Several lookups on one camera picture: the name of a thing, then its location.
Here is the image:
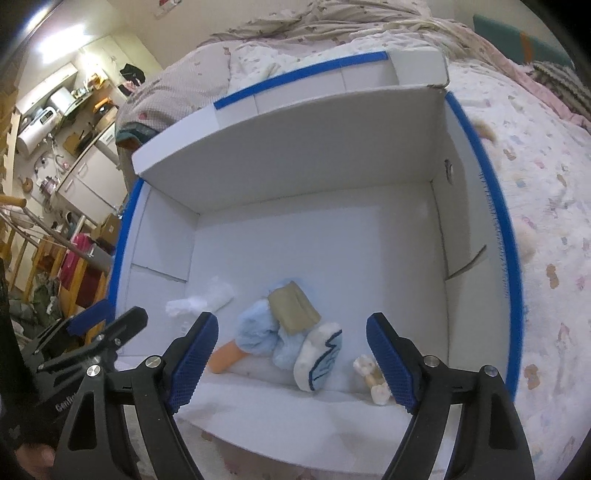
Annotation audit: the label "white fluffy sock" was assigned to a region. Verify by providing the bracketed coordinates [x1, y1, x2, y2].
[165, 279, 235, 319]

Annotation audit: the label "cardboard box with white label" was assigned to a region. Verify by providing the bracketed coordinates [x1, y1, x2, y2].
[90, 213, 122, 252]

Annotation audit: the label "white and blue plush slipper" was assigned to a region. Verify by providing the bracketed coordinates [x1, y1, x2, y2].
[293, 322, 343, 393]

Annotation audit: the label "person's left hand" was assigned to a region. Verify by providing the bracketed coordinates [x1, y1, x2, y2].
[16, 445, 55, 480]

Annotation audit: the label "tan cloth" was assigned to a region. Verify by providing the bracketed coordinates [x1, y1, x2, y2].
[268, 284, 321, 335]

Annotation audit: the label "teal and orange footboard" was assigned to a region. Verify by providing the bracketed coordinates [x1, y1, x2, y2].
[115, 121, 158, 148]

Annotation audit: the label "white water heater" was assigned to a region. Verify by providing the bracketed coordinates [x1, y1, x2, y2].
[16, 106, 58, 155]

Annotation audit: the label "teal headboard with orange stripe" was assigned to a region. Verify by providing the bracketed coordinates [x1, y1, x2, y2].
[473, 14, 575, 70]

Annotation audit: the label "yellow wooden rack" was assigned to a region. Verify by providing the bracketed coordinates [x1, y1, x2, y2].
[0, 194, 109, 315]

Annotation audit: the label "blue and white cardboard box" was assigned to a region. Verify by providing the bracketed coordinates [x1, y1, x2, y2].
[107, 46, 527, 472]

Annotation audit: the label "grey-brown printed duvet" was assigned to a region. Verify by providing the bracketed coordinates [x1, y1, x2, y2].
[115, 0, 462, 148]

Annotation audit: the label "light blue fluffy plush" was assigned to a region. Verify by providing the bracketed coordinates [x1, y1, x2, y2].
[235, 277, 324, 370]

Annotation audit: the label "brown zigzag knit cloth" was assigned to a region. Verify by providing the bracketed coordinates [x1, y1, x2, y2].
[529, 60, 591, 121]

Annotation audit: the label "white wall cabinet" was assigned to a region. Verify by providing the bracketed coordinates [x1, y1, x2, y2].
[16, 62, 79, 116]

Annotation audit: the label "beige fluffy tuft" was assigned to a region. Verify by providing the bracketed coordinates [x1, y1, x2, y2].
[471, 117, 497, 146]

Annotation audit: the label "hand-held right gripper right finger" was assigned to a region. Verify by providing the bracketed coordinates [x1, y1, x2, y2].
[366, 312, 536, 480]

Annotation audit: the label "orange plush stick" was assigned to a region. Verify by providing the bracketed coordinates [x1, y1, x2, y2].
[207, 339, 247, 374]

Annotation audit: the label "small cream plush toy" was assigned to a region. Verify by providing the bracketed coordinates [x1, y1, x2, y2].
[353, 354, 393, 407]

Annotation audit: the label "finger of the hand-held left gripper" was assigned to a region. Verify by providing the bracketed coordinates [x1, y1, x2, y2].
[37, 306, 148, 374]
[23, 299, 115, 356]

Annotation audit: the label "white kitchen base cabinet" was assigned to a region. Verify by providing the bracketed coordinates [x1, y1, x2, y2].
[55, 124, 127, 222]

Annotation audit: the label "pink red bag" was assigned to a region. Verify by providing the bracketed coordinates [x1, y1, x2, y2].
[60, 233, 95, 289]

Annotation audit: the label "white cylindrical appliance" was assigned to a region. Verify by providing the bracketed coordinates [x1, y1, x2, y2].
[48, 88, 75, 114]

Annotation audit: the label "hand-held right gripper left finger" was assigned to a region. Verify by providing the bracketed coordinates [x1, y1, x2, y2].
[51, 311, 220, 480]

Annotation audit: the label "metal pole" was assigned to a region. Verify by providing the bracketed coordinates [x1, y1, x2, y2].
[18, 205, 114, 268]

